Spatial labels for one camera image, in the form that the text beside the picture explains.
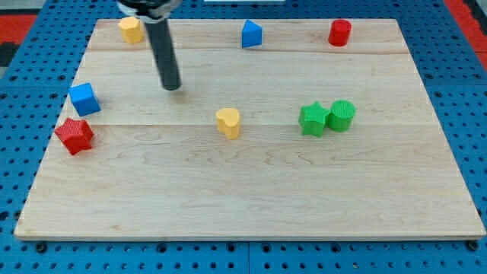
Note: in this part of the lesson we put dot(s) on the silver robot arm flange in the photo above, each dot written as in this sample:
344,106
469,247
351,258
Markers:
148,11

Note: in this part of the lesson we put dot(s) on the green star block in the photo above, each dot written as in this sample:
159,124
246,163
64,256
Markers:
313,119

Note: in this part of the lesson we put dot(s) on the red star block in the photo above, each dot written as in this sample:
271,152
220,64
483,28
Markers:
75,135

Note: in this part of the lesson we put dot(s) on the yellow heart block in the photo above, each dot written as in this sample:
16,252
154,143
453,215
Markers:
228,122

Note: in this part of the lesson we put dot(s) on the wooden board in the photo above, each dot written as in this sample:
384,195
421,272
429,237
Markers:
159,169

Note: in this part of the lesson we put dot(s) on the green cylinder block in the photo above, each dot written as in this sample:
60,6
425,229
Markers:
342,114

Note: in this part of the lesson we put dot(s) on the blue triangle block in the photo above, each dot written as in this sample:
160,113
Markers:
251,34

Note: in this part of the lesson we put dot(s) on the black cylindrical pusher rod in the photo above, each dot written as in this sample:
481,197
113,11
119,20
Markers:
164,55

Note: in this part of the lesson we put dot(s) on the red cylinder block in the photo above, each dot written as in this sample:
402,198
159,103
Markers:
339,32

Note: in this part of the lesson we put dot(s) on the yellow hexagon block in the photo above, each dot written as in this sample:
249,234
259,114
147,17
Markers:
131,30

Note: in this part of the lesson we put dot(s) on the blue cube block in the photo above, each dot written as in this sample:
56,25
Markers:
84,99

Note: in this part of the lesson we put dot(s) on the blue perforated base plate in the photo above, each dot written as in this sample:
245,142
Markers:
34,87

